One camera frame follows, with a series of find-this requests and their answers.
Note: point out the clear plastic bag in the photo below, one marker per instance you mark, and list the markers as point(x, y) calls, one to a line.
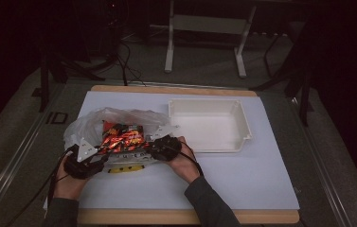
point(84, 126)

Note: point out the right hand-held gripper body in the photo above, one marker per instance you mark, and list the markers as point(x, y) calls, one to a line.
point(166, 148)

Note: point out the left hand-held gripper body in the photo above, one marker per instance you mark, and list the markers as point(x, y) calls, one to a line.
point(83, 164)

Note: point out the white plastic bin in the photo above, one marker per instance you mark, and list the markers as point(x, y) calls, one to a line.
point(209, 126)

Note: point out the black metal stand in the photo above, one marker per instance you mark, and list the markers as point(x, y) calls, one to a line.
point(305, 94)
point(44, 82)

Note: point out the red chip bag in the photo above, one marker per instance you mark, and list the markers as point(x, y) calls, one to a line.
point(124, 137)

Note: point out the person's left hand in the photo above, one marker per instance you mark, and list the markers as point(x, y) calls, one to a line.
point(68, 186)

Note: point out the white table mat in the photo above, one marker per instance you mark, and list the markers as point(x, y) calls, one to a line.
point(245, 183)

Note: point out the white metal desk frame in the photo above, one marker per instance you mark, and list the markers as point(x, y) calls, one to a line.
point(209, 24)

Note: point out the aluminium floor rail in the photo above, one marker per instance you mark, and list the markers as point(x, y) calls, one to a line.
point(15, 160)
point(321, 176)

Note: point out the person's right hand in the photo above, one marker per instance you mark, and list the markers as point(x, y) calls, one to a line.
point(184, 167)

